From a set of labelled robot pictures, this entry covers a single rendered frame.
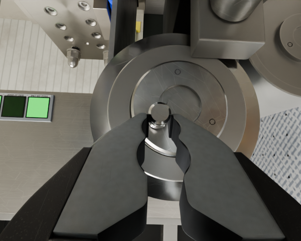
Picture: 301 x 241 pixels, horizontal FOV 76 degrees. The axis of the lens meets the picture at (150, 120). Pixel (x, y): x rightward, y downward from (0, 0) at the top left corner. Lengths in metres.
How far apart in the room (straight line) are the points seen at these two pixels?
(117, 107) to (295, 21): 0.18
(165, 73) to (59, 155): 0.42
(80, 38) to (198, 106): 0.40
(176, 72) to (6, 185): 0.52
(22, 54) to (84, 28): 1.95
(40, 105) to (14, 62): 1.85
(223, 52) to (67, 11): 0.34
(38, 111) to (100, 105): 0.40
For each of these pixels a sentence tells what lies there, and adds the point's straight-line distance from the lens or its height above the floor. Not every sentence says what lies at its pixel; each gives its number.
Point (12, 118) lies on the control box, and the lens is 0.59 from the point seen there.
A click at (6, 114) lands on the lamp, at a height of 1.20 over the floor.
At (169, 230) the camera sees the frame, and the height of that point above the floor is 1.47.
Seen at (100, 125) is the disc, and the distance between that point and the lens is 0.17.
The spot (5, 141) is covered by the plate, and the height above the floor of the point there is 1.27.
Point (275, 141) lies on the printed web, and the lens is 0.36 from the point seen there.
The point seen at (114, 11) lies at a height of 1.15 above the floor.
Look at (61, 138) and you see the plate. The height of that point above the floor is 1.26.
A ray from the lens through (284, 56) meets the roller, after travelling 0.23.
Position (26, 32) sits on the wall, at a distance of 2.50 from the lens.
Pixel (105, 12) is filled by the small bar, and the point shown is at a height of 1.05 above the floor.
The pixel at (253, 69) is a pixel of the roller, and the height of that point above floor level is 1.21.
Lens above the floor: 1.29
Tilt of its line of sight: 9 degrees down
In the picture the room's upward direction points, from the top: 178 degrees counter-clockwise
